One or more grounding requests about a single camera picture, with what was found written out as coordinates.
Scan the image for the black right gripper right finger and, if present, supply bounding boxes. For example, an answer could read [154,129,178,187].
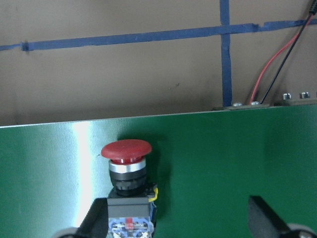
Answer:
[248,195,317,238]

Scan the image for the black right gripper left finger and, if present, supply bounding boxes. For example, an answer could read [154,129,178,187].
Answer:
[54,197,110,238]

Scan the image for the red push button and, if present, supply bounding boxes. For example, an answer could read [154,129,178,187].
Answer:
[101,139,159,238]

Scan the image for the green conveyor belt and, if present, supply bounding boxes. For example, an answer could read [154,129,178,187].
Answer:
[0,105,317,238]

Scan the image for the red black conveyor wires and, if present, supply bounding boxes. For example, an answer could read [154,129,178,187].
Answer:
[249,0,317,104]

